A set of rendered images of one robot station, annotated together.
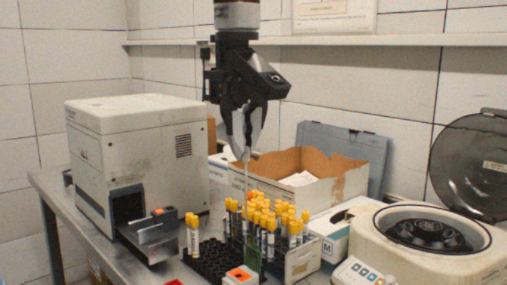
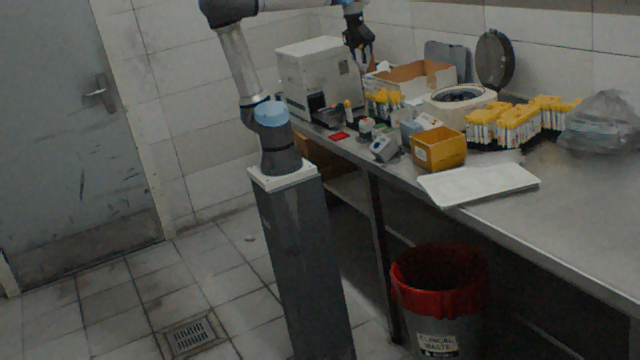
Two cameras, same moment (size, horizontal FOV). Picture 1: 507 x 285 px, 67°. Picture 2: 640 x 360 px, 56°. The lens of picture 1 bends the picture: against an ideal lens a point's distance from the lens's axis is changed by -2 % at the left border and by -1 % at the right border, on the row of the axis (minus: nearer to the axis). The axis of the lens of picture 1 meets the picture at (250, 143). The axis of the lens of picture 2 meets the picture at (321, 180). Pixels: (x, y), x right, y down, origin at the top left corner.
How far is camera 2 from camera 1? 171 cm
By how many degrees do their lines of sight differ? 20
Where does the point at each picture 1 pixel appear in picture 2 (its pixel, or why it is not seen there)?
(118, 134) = (307, 65)
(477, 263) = (463, 104)
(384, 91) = (462, 18)
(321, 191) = (418, 84)
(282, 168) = (410, 75)
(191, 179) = (350, 87)
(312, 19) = not seen: outside the picture
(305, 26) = not seen: outside the picture
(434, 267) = (443, 106)
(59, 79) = (251, 25)
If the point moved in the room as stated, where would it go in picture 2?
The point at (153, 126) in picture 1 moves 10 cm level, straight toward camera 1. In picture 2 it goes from (325, 58) to (325, 63)
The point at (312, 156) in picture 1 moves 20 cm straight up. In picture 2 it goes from (429, 65) to (424, 20)
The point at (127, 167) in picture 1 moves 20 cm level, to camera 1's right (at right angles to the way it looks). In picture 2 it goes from (314, 82) to (359, 77)
